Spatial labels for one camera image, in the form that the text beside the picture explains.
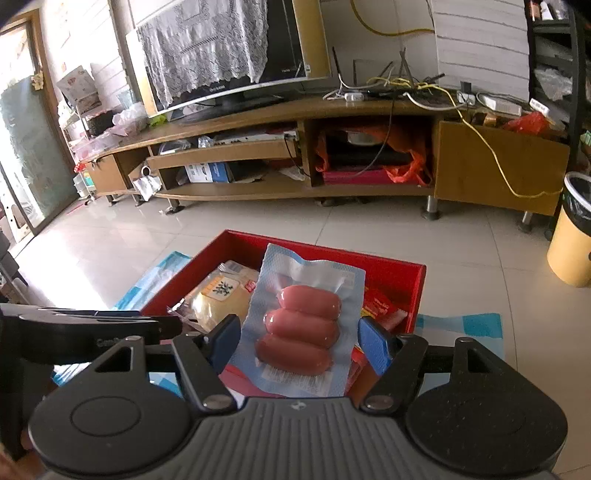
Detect blue white checkered tablecloth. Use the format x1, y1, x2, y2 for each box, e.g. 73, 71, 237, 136
51, 251, 506, 398

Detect red plastic bag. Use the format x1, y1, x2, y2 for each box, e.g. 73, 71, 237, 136
503, 111, 551, 136

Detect white storage cart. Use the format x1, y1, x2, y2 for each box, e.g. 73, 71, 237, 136
58, 104, 99, 205

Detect frosted glass door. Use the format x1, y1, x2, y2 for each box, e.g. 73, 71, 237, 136
0, 76, 79, 232

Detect blue white carton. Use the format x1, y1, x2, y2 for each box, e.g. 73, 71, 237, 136
186, 161, 233, 184

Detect white lace cloth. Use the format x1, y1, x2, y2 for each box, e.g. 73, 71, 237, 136
137, 0, 270, 96

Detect white slatted panel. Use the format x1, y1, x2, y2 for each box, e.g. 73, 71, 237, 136
436, 0, 530, 100

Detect black metal shelf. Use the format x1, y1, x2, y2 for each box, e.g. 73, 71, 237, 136
524, 0, 591, 177

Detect television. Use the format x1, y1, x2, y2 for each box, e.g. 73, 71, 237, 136
127, 0, 333, 123

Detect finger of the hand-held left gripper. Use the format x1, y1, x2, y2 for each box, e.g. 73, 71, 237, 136
138, 316, 184, 345

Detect orange plastic bag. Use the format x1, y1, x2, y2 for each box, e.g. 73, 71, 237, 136
314, 124, 435, 186

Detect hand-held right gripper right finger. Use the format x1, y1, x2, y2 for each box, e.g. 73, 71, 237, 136
358, 316, 502, 414

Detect yellow trash bin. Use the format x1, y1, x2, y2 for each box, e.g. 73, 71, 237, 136
547, 172, 591, 289

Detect yellow cable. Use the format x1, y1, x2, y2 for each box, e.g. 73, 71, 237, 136
350, 0, 564, 198

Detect silver foil bag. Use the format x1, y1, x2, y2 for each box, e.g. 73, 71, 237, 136
134, 175, 163, 202

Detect white plastic bag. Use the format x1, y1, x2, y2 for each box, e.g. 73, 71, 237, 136
111, 102, 148, 137

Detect wooden tv stand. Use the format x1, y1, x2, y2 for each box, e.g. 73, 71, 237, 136
76, 92, 571, 219

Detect long red snack packet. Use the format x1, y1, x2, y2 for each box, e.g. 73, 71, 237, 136
350, 286, 410, 394

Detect sausage packet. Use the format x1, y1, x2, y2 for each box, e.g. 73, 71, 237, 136
238, 243, 367, 398

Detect printed cardboard box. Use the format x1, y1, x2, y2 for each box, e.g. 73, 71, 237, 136
58, 65, 100, 114

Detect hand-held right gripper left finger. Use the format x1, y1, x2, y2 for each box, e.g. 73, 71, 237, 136
91, 313, 243, 413

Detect red cardboard box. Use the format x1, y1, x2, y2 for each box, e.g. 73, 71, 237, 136
141, 230, 426, 402

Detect steamed cake packet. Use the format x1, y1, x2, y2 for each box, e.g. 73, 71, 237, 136
167, 261, 259, 334

